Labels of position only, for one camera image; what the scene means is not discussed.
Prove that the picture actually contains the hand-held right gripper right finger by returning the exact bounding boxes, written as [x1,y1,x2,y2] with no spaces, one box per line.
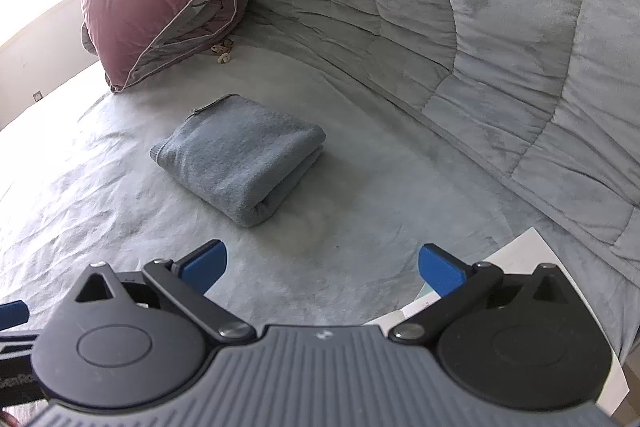
[389,243,583,349]

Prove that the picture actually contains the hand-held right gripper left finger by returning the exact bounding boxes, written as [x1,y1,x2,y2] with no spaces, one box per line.
[64,239,256,346]

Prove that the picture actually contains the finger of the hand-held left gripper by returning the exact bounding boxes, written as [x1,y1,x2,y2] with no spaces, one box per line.
[0,301,30,329]

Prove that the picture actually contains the grey knit sweater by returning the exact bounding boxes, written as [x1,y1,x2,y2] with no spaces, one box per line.
[150,93,327,228]

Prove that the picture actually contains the white paper sheet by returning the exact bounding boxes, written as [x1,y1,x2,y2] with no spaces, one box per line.
[362,227,631,418]

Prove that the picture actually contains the grey bed sheet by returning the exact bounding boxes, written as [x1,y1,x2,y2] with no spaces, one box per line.
[0,42,626,427]

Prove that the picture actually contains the small beige object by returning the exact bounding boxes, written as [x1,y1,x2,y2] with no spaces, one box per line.
[209,38,237,65]

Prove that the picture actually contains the folded grey quilt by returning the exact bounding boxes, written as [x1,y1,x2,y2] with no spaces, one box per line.
[81,0,253,90]

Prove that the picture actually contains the grey quilted headboard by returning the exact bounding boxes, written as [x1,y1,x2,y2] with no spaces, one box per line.
[207,0,640,358]

